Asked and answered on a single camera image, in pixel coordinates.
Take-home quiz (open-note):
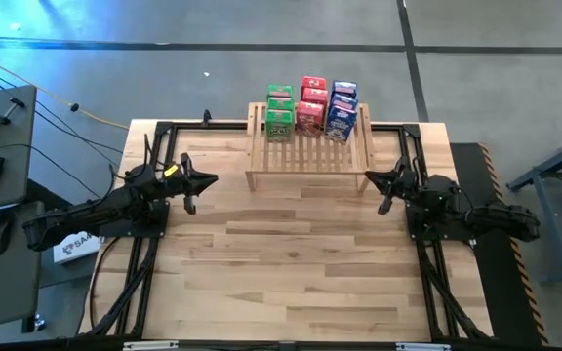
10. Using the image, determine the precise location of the blue metal stand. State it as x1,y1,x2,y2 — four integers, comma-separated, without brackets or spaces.
506,126,562,285

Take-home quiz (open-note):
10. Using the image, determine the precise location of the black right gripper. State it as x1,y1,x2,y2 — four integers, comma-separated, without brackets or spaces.
364,155,417,215

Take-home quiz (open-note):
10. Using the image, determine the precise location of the light wooden slatted shelf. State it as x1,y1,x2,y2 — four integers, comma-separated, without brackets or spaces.
244,100,376,195

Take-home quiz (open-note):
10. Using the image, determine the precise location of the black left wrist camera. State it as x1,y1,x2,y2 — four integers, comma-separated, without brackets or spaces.
156,161,185,182

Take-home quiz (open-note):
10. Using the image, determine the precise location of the white printed cardboard box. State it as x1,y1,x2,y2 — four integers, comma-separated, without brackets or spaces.
52,232,105,265

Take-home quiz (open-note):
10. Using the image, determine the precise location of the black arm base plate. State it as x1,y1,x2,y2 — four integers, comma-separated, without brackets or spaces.
404,202,477,244
99,198,171,240

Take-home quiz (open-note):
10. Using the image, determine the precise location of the black yellow-striped floor mat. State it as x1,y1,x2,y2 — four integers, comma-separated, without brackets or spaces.
449,141,551,348

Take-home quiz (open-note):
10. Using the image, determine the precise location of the blue Frosted Flakes cereal box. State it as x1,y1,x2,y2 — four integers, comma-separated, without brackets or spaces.
330,80,359,98
328,92,359,112
323,104,358,144

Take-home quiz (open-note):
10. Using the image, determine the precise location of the green Apple Jacks cereal box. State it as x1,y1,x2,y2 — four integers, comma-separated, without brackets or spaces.
265,96,296,114
265,83,295,101
263,108,295,143

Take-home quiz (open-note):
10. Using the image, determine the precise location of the dark grey side table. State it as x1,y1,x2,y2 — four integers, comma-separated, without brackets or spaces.
0,200,44,333

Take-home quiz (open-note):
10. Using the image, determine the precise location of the grey desk top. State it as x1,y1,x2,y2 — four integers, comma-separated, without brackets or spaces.
0,85,38,218

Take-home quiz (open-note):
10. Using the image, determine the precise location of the red Froot Loops cereal box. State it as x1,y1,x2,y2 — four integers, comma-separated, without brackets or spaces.
300,75,329,92
300,87,330,106
294,100,326,138

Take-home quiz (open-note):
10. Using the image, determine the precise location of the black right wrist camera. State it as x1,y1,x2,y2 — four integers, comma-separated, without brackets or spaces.
400,163,426,185

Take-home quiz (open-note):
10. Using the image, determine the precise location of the black floor cable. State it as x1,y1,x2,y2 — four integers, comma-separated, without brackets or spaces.
0,62,125,170

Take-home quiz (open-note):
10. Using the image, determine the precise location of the black aluminium rig frame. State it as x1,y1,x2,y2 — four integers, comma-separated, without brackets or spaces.
83,119,495,342

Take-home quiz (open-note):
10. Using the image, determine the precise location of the yellow floor cable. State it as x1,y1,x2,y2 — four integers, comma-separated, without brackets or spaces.
0,47,131,131

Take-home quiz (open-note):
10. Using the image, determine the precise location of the silver metal bracket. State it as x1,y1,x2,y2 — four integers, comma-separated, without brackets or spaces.
123,340,180,351
396,342,452,351

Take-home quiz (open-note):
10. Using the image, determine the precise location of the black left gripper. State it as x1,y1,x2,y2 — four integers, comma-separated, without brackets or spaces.
161,152,220,216

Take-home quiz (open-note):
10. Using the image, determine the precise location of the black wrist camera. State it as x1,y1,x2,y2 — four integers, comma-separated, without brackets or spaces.
400,163,426,185
156,161,185,182

